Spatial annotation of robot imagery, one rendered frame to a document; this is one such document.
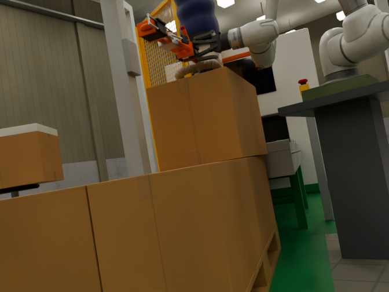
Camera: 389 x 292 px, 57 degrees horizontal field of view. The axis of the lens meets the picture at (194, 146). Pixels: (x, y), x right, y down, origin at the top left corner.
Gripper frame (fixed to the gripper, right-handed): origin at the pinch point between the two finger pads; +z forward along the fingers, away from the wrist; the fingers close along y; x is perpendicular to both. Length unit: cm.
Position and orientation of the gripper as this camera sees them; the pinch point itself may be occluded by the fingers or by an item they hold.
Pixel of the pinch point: (187, 51)
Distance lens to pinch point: 172.3
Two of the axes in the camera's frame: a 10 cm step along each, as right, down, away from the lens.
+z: -9.4, 1.7, 3.0
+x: 3.0, 0.1, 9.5
